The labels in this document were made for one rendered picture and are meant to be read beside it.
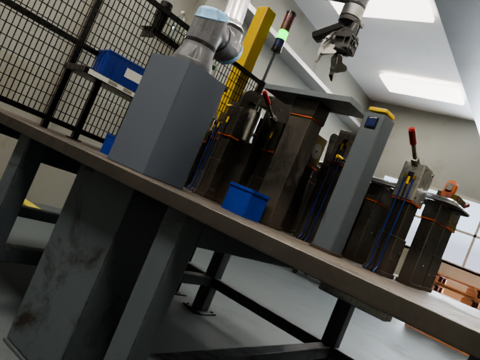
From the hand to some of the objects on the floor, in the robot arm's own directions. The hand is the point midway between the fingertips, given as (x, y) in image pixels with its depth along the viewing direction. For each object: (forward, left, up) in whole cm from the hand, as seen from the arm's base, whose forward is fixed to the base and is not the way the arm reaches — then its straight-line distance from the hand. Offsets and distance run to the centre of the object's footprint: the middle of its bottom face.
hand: (321, 71), depth 157 cm
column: (-22, +37, -126) cm, 133 cm away
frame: (+35, +41, -126) cm, 137 cm away
